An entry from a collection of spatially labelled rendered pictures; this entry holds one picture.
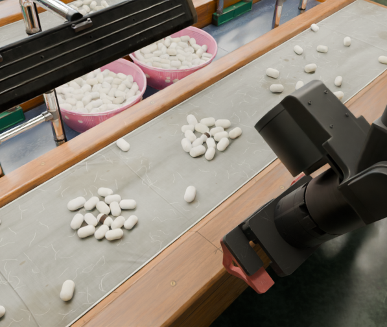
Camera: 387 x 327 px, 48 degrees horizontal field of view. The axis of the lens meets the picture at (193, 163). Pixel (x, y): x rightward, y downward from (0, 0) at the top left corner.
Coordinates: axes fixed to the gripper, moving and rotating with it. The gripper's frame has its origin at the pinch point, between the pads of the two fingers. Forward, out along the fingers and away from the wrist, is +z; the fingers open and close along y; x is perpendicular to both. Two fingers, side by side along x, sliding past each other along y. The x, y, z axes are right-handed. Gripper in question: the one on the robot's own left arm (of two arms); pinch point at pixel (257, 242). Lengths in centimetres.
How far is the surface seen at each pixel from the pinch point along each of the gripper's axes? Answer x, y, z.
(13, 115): -58, -1, 62
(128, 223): -14.4, -0.1, 34.1
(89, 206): -22.0, 3.1, 38.2
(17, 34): -88, -20, 74
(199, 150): -19.5, -24.4, 36.6
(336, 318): 47, -60, 88
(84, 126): -44, -12, 54
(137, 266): -6.8, 4.0, 32.2
